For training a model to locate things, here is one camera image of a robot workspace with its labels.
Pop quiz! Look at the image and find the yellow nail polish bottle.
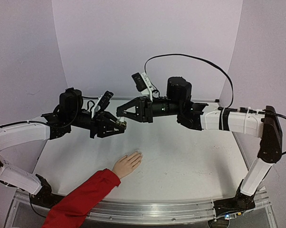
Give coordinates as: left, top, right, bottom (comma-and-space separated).
116, 120, 127, 129

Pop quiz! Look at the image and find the aluminium table edge rail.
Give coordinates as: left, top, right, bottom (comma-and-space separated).
5, 190, 276, 228

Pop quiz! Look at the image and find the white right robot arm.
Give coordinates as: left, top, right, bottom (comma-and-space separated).
116, 74, 283, 197

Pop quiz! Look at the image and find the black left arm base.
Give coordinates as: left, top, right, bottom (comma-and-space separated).
29, 174, 63, 209

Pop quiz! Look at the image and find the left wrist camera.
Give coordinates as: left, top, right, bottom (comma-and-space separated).
90, 91, 114, 118

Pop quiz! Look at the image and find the black right camera cable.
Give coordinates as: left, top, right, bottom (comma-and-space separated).
144, 54, 286, 155

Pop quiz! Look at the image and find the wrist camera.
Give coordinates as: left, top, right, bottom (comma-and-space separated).
132, 73, 158, 101
90, 91, 114, 118

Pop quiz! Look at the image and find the red sleeved forearm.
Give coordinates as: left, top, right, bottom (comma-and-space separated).
42, 169, 121, 228

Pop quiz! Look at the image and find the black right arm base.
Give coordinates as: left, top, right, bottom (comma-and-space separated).
214, 192, 255, 217

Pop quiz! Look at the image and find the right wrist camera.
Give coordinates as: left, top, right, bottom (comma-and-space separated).
132, 73, 158, 101

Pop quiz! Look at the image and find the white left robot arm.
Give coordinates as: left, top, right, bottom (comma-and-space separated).
0, 88, 126, 195

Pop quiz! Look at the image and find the mannequin hand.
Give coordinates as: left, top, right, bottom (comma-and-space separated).
112, 151, 143, 179

